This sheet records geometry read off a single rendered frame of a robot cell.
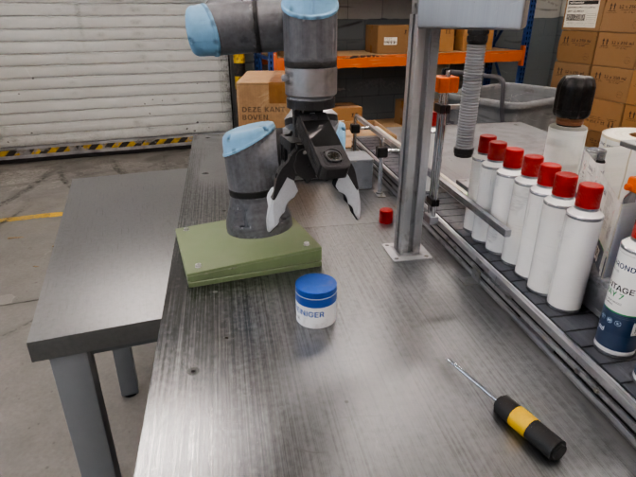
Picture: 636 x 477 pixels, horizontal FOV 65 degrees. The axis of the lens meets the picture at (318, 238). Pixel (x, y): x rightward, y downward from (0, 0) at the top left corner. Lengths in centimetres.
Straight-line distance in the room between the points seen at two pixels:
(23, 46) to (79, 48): 45
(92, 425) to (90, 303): 23
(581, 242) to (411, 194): 36
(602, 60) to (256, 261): 407
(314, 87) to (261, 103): 83
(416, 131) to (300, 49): 37
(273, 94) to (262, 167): 50
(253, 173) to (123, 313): 38
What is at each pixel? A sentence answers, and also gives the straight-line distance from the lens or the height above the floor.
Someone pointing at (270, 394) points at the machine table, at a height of 83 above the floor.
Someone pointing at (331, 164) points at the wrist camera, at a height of 113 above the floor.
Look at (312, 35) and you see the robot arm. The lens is 72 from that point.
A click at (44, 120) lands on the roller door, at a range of 537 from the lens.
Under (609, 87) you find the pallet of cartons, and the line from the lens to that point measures 472.
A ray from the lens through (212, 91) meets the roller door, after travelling 533.
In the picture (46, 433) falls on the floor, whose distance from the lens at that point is 205.
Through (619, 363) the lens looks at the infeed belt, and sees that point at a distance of 81.
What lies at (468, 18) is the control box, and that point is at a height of 130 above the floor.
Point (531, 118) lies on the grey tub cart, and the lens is 351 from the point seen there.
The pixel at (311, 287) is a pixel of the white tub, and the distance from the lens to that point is 83.
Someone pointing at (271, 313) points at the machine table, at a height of 83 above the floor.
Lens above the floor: 132
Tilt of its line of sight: 25 degrees down
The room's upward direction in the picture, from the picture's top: straight up
